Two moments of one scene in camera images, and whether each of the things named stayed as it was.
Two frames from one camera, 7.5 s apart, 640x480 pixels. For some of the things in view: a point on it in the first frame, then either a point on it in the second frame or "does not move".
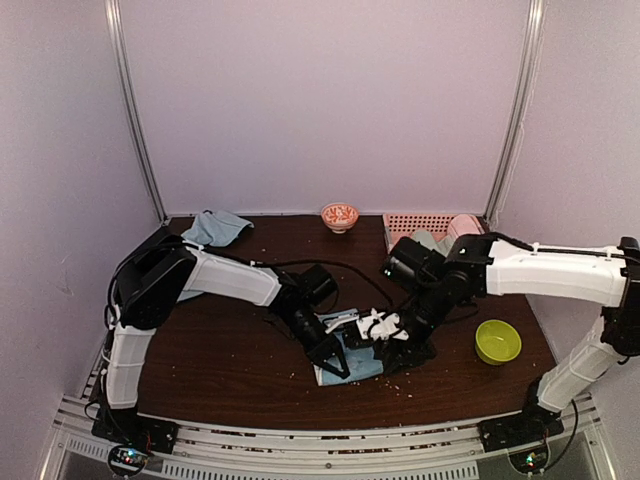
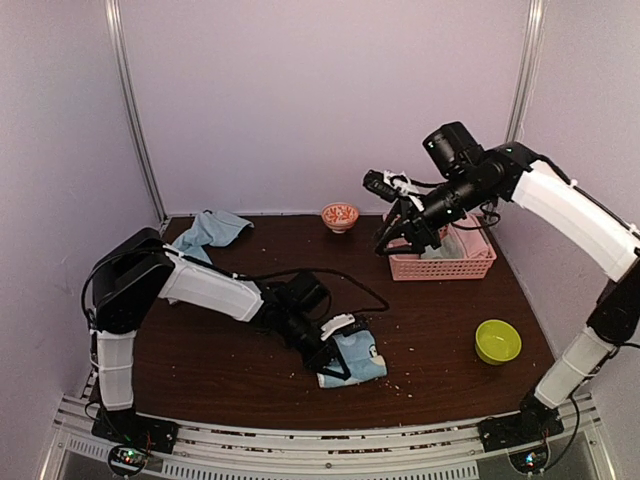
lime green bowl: x=497 y=341 does not move
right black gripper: x=410 y=353 to x=414 y=228
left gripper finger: x=329 y=352 does not move
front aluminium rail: x=572 y=450 does not move
